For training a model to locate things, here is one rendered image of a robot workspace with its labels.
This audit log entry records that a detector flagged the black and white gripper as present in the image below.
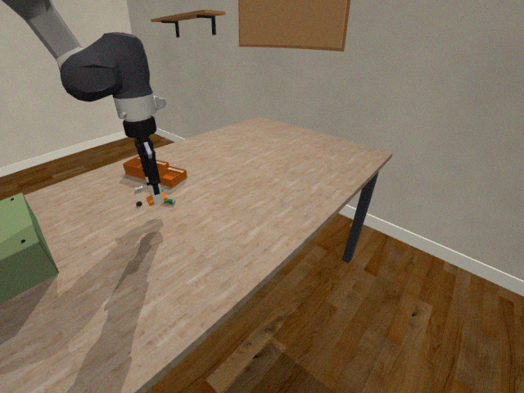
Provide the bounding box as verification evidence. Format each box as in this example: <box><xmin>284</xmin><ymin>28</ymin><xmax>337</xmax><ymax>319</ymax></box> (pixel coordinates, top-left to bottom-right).
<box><xmin>123</xmin><ymin>116</ymin><xmax>164</xmax><ymax>206</ymax></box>

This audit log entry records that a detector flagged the orange three-bin rack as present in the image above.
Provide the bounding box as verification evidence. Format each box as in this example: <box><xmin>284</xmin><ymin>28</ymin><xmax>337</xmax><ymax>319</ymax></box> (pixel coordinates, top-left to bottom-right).
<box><xmin>123</xmin><ymin>156</ymin><xmax>187</xmax><ymax>187</ymax></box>

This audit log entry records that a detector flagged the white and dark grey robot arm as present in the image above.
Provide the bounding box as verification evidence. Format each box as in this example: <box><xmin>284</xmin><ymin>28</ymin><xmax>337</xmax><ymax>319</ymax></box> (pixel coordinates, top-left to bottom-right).
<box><xmin>2</xmin><ymin>0</ymin><xmax>166</xmax><ymax>122</ymax></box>

